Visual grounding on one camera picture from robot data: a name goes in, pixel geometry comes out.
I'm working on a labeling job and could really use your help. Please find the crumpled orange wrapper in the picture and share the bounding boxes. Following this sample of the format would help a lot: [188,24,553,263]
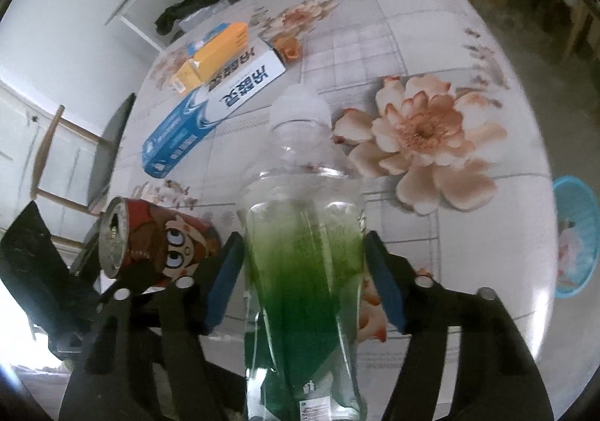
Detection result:
[274,37,303,63]

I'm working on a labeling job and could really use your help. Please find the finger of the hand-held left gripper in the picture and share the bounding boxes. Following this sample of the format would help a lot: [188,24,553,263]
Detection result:
[70,226,103,285]
[117,258,164,294]

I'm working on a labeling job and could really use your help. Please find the blue white toothpaste box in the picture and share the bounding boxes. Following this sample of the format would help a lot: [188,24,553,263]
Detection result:
[142,48,287,179]

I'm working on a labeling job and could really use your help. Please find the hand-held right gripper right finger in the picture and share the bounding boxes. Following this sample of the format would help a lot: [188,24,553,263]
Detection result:
[364,230,556,421]

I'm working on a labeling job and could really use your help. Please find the blue plastic basket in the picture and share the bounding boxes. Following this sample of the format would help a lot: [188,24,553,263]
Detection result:
[552,176,600,300]

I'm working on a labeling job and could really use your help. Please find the floral tablecloth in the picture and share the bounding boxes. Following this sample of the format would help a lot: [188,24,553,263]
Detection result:
[87,0,563,421]

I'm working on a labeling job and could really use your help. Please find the red drink can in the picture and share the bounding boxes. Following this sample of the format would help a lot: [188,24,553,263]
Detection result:
[96,197,223,295]

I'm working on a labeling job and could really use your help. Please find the orange carton box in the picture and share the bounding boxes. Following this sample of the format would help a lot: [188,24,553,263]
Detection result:
[171,22,249,93]

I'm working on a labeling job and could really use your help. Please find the black cloth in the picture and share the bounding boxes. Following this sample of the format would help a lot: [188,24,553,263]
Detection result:
[154,0,226,35]

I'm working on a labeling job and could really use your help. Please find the clear bottle with green label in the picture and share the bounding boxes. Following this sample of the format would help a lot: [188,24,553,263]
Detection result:
[237,86,369,421]

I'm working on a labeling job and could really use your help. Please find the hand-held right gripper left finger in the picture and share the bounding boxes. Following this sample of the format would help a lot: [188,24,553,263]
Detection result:
[61,231,245,421]

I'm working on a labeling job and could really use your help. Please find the wooden chair with black seat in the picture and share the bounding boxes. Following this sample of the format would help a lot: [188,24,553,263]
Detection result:
[28,93,137,246]

